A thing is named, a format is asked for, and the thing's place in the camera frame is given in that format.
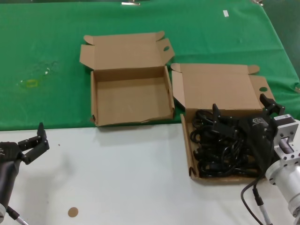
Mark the open brown cardboard box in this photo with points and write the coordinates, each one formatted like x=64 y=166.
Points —
x=215 y=89
x=131 y=98

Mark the white tape strip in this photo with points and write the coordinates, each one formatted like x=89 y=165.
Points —
x=225 y=13

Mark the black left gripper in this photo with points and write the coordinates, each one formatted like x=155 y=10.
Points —
x=9 y=152

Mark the brown cardboard disc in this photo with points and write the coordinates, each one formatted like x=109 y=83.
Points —
x=72 y=212

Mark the green table cloth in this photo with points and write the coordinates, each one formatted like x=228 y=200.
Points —
x=47 y=35

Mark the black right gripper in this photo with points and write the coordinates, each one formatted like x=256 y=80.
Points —
x=257 y=131

